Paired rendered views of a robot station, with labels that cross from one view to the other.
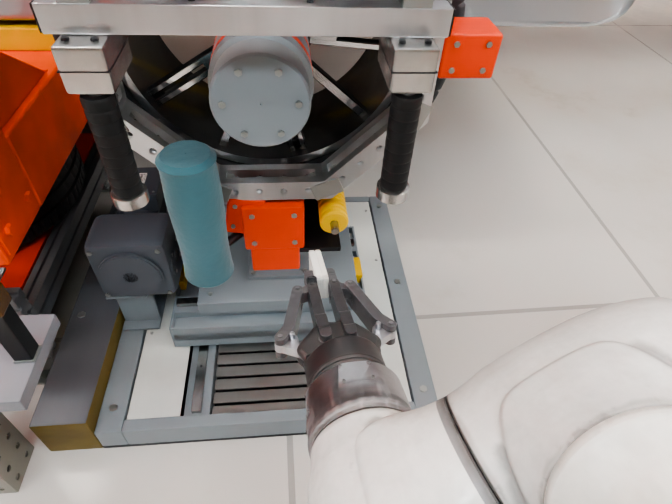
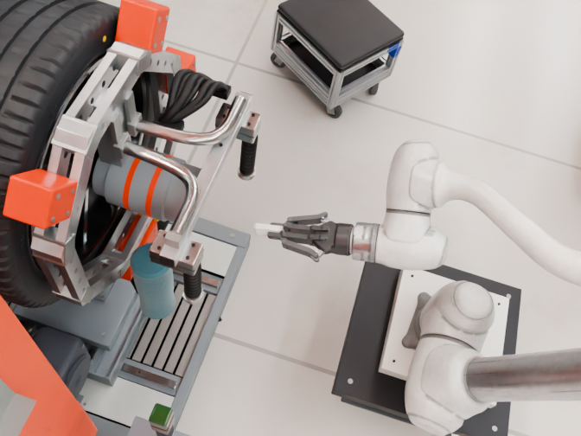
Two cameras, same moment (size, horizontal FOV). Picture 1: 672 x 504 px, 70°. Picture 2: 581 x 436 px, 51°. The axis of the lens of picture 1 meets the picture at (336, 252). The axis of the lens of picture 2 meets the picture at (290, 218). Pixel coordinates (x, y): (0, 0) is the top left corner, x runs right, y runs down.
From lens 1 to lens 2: 111 cm
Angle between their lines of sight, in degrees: 47
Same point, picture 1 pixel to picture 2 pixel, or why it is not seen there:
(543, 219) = not seen: hidden behind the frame
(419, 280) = not seen: hidden behind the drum
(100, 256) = not seen: hidden behind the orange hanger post
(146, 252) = (78, 355)
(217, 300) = (113, 330)
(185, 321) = (102, 368)
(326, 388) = (360, 243)
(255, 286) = (114, 298)
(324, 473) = (392, 253)
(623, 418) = (435, 178)
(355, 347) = (344, 228)
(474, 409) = (405, 204)
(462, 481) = (418, 217)
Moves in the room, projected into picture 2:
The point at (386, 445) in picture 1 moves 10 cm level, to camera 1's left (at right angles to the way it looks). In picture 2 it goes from (399, 231) to (383, 267)
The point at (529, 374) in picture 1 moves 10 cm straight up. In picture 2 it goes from (408, 186) to (422, 159)
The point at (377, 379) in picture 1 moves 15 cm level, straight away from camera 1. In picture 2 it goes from (365, 227) to (311, 190)
